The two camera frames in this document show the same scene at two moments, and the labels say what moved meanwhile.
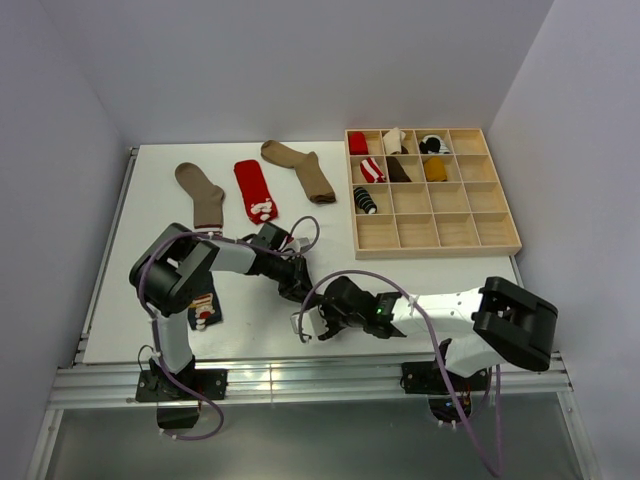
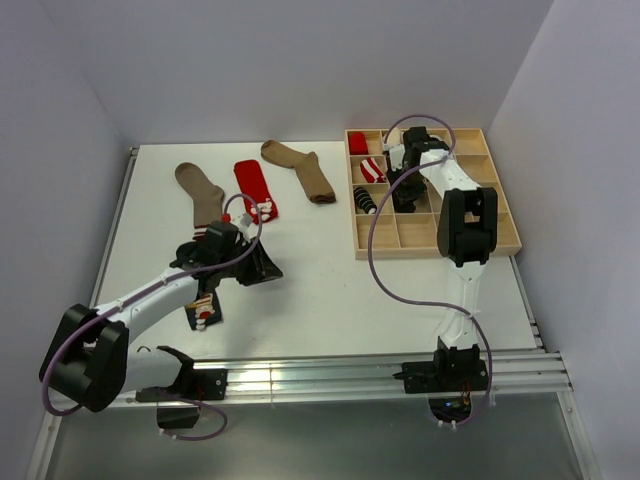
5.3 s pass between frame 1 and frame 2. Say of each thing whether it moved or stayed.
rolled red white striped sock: stayed
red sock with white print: stayed
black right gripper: moved
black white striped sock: stayed
